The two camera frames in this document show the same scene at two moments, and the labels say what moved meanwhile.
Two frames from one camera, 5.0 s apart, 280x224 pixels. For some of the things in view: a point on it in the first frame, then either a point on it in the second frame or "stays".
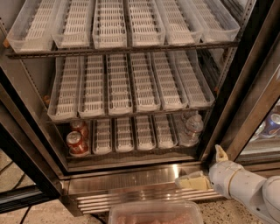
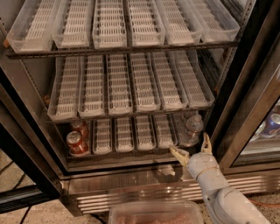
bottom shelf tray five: [165, 133] stays
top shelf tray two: [73, 25] stays
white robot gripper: [220, 177] to [200, 163]
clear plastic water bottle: [192, 130] stays
